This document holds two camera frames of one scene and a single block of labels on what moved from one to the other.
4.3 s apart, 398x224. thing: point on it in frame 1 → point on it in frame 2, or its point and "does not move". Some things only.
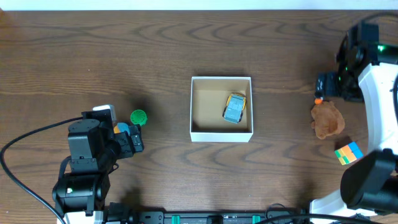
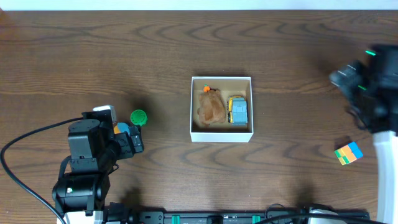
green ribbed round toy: (138, 117) does not move
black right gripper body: (325, 86) → (347, 78)
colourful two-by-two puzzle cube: (349, 154) does not move
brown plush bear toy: (328, 120) → (211, 108)
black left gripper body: (132, 142) does not move
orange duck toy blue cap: (121, 127) does not move
